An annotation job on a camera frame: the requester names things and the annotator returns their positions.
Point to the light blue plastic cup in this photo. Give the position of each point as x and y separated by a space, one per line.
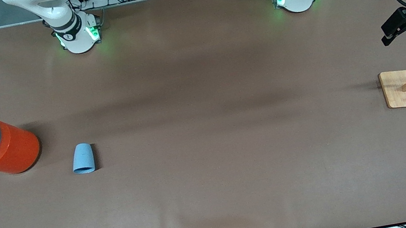
82 158

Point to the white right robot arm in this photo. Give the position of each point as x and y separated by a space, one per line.
77 40

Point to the brown table mat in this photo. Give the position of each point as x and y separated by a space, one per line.
213 170

